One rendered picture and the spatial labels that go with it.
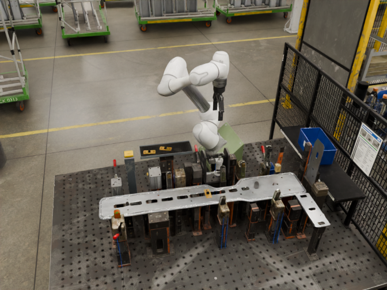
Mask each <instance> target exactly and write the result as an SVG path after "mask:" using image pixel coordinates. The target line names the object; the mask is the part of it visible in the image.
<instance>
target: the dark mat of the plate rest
mask: <svg viewBox="0 0 387 290"><path fill-rule="evenodd" d="M160 147H171V148H172V149H171V151H166V150H160ZM144 150H155V154H143V151H144ZM187 151H192V149H191V146H190V143H189V142H179V143H169V144H158V145H152V146H142V147H140V152H141V156H142V157H146V156H152V155H161V154H171V153H177V152H187Z"/></svg>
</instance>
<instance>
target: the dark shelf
mask: <svg viewBox="0 0 387 290"><path fill-rule="evenodd" d="M301 128H306V127H305V126H304V125H295V126H289V127H280V131H281V132H282V134H283V135H284V136H285V138H286V139H287V140H288V141H289V143H290V144H291V145H292V147H293V148H294V149H295V151H296V152H297V153H298V155H299V156H300V157H301V156H302V155H303V151H302V149H301V147H300V146H299V144H298V138H299V134H300V129H301ZM318 172H319V173H320V177H319V180H318V181H319V182H324V183H325V184H326V186H327V187H328V194H329V196H330V197H331V199H332V200H333V201H334V202H335V203H342V202H346V201H354V200H361V199H365V197H366V195H365V194H364V193H363V192H362V191H361V190H360V188H359V187H358V186H357V185H356V183H355V182H354V181H353V180H352V179H351V178H350V177H349V176H348V175H347V173H346V172H345V171H344V170H343V169H342V168H341V167H340V166H339V164H338V163H337V162H336V161H335V160H334V159H333V162H332V164H330V165H320V167H319V169H318Z"/></svg>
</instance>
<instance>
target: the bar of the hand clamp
mask: <svg viewBox="0 0 387 290"><path fill-rule="evenodd" d="M271 151H272V146H271V145H269V146H265V159H264V164H265V169H266V164H267V162H268V168H270V160H271Z"/></svg>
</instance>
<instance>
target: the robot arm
mask: <svg viewBox="0 0 387 290"><path fill-rule="evenodd" d="M186 67H187V64H186V62H185V60H184V59H183V58H180V57H175V58H173V59H172V60H171V61H170V62H169V63H168V65H167V67H166V69H165V71H164V75H163V77H162V79H161V82H160V84H159V85H158V87H157V91H158V94H159V95H161V96H164V97H168V96H172V95H174V94H176V93H178V92H179V91H180V90H182V91H183V92H184V93H185V94H186V95H187V97H188V98H189V99H190V100H191V101H192V102H193V104H194V105H195V106H196V107H197V108H198V110H199V115H200V119H201V123H198V124H196V125H195V126H194V128H193V131H192V133H193V136H194V138H195V139H196V140H197V141H198V142H199V143H200V144H201V145H202V146H203V147H205V148H206V150H205V151H204V152H205V153H206V152H209V151H212V152H213V153H215V154H216V153H217V152H218V151H219V150H220V149H221V148H222V147H223V146H224V145H225V144H226V143H227V141H226V140H224V139H223V138H222V137H221V136H220V134H219V133H218V132H217V128H218V126H219V123H220V121H223V113H224V112H225V111H224V102H223V98H224V97H223V95H222V93H224V92H225V86H226V85H227V75H228V73H229V56H228V54H227V53H226V52H224V51H217V52H216V53H215V54H214V56H213V59H212V60H211V62H210V63H206V64H203V65H200V66H197V67H195V68H194V69H193V70H192V71H191V73H190V75H188V71H187V68H186ZM210 82H213V83H212V84H213V91H214V94H213V102H207V100H206V99H205V98H204V97H203V95H202V94H201V93H200V91H199V90H198V89H197V88H196V86H204V85H206V84H208V83H210Z"/></svg>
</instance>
